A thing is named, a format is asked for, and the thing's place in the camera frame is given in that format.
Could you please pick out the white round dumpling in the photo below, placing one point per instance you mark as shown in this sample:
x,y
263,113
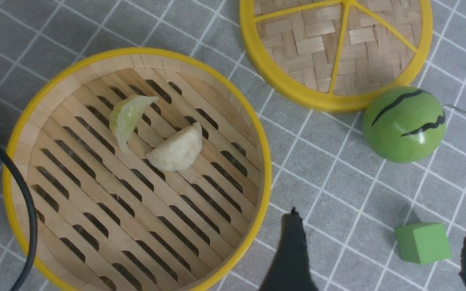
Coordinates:
x,y
179,151

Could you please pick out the yellow woven steamer lid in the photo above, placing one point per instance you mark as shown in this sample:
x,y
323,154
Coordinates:
x,y
336,55

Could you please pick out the green dumpling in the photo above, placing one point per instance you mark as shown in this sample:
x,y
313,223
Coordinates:
x,y
125,116

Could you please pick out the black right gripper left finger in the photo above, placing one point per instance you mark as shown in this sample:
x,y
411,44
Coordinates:
x,y
289,270

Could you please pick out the green toy watermelon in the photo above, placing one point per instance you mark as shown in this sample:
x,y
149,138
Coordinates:
x,y
405,124

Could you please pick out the yellow rimmed bamboo steamer tray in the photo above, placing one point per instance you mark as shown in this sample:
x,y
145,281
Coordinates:
x,y
110,221

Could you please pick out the grey checked tablecloth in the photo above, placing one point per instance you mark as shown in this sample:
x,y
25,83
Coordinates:
x,y
351,200

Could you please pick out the green foam cube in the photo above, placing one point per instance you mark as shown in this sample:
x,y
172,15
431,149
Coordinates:
x,y
423,242

